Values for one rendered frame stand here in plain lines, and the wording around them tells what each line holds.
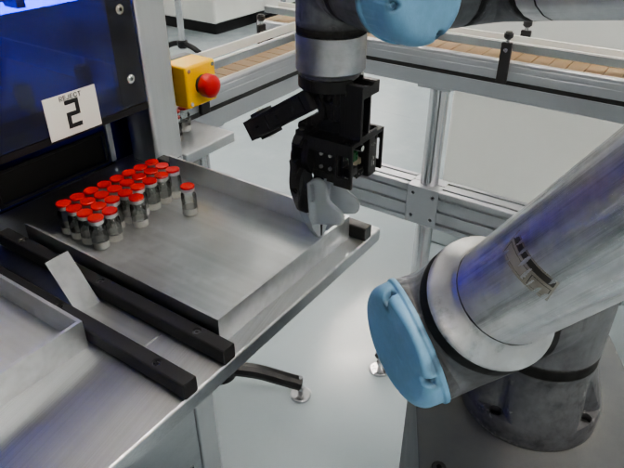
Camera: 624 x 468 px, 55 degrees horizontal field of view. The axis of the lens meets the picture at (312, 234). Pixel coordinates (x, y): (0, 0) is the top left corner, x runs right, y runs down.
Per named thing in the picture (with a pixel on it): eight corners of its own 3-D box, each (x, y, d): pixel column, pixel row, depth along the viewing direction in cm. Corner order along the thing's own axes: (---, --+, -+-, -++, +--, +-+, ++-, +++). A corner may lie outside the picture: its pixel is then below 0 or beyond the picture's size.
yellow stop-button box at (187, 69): (160, 101, 105) (153, 60, 101) (188, 91, 110) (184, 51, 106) (190, 110, 101) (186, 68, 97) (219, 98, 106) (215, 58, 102)
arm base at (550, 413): (577, 357, 75) (597, 293, 70) (615, 458, 62) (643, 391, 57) (455, 347, 76) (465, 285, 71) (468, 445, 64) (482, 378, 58)
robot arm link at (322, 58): (280, 33, 61) (324, 19, 67) (281, 77, 64) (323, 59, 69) (343, 44, 58) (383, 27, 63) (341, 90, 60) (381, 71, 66)
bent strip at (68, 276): (56, 304, 70) (44, 262, 66) (77, 291, 72) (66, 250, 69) (140, 350, 63) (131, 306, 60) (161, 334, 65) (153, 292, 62)
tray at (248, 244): (31, 245, 80) (24, 223, 78) (173, 175, 98) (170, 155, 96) (220, 345, 64) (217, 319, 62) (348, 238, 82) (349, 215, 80)
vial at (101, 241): (89, 247, 79) (83, 217, 77) (103, 240, 81) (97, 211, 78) (100, 253, 78) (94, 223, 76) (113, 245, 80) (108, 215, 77)
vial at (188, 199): (179, 214, 87) (175, 188, 85) (190, 208, 88) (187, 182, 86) (190, 218, 86) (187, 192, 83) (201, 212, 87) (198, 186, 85)
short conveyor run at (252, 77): (149, 162, 111) (136, 79, 102) (96, 144, 118) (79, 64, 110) (344, 71, 159) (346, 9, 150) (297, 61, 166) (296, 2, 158)
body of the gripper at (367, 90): (348, 197, 66) (352, 90, 59) (286, 177, 70) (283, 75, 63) (382, 172, 71) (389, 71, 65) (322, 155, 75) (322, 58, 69)
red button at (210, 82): (191, 97, 102) (188, 74, 100) (207, 91, 105) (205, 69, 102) (208, 101, 100) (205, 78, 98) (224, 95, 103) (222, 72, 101)
